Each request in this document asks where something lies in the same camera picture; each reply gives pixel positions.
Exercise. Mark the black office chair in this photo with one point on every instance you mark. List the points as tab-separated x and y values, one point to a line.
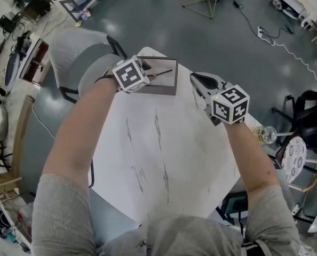
310	111

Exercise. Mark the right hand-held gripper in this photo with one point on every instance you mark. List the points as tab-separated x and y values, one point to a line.
229	105

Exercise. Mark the person's left forearm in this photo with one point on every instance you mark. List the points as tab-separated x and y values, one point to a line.
78	132

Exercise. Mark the person's right forearm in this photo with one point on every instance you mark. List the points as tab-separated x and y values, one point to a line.
250	159

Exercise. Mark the white low shelf table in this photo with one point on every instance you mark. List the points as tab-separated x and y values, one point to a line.
79	0

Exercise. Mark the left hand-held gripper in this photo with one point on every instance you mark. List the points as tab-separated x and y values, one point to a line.
129	75

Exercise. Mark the brown shallow tray container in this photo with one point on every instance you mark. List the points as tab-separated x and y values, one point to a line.
163	81

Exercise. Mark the grey upholstered armchair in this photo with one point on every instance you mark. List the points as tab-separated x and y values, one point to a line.
73	55

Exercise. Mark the wooden board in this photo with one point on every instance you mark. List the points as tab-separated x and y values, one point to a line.
22	132

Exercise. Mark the white desk with brown panel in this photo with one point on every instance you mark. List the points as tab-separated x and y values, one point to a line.
31	57

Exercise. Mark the white power strip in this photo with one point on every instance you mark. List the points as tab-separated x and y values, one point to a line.
260	32

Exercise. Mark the clear glass bottle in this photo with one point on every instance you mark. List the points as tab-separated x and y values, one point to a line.
266	135

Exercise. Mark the person's grey t-shirt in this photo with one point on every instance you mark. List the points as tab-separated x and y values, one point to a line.
180	236

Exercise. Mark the patterned seat wooden chair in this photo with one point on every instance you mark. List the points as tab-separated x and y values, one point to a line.
294	156

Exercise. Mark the white ornate furniture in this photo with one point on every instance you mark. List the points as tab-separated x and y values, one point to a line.
300	0

